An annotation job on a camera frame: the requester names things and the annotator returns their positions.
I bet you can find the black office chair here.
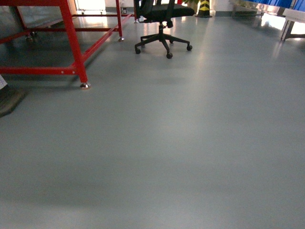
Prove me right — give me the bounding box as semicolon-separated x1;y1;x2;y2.
133;0;195;59

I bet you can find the side metal rack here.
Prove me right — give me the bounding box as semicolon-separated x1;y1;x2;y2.
228;0;305;41

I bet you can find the red metal table frame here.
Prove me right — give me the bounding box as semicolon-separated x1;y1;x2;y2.
0;0;136;89

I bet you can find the yellow black striped post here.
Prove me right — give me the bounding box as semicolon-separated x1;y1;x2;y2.
196;0;212;18

